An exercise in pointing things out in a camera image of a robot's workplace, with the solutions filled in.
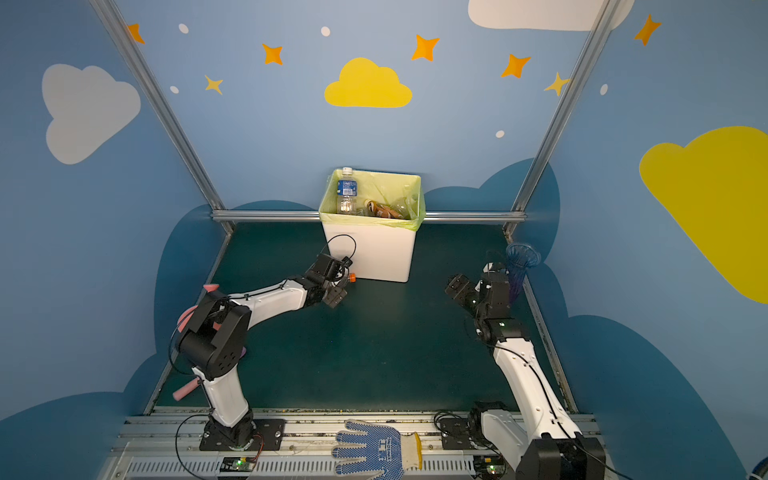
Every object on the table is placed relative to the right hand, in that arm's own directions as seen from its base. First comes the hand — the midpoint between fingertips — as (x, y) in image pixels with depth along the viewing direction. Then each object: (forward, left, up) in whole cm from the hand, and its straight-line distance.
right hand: (462, 281), depth 82 cm
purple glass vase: (+10, -18, -1) cm, 21 cm away
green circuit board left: (-44, +55, -18) cm, 73 cm away
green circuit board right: (-41, -6, -19) cm, 45 cm away
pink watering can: (-10, +80, -10) cm, 81 cm away
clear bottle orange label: (+10, +34, -14) cm, 38 cm away
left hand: (+7, +41, -12) cm, 43 cm away
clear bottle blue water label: (+25, +35, +10) cm, 44 cm away
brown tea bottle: (+24, +24, +4) cm, 34 cm away
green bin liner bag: (+32, +24, +3) cm, 40 cm away
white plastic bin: (+9, +22, +8) cm, 26 cm away
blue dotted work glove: (-39, +19, -18) cm, 47 cm away
